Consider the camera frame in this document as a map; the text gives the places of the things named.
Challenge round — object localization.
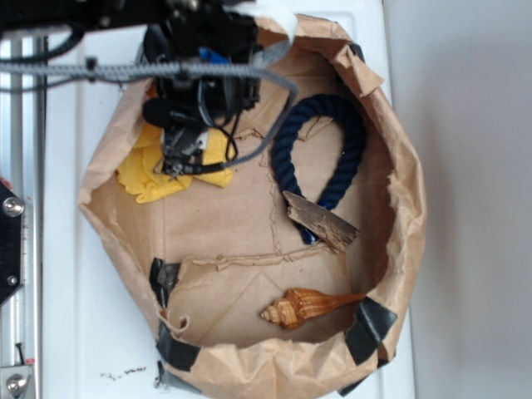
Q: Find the yellow cloth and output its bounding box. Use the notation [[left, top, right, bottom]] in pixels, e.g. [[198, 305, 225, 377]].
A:
[[117, 122, 233, 204]]

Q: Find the aluminium frame rail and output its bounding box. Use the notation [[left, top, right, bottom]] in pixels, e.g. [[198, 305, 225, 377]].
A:
[[0, 35, 46, 399]]

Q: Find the orange spiral seashell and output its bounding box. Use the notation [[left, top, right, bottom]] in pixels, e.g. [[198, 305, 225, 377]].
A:
[[260, 288, 367, 331]]

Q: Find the brown wood bark piece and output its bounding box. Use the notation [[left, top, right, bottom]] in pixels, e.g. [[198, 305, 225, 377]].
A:
[[283, 190, 360, 252]]

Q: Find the grey braided cable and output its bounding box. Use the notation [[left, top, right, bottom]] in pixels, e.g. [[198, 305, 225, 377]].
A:
[[0, 41, 299, 178]]

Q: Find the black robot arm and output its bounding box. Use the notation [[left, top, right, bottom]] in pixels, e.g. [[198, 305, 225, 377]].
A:
[[1, 1, 263, 168]]

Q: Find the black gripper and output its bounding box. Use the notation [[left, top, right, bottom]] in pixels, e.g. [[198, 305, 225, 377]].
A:
[[142, 12, 263, 160]]

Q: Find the dark blue rope loop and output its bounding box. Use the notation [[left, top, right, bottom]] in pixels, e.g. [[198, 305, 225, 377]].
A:
[[270, 94, 368, 247]]

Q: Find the white plastic board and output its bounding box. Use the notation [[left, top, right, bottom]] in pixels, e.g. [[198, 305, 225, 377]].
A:
[[44, 0, 416, 399]]

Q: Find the black metal bracket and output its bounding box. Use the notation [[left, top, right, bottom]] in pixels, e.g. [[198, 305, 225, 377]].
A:
[[0, 178, 25, 306]]

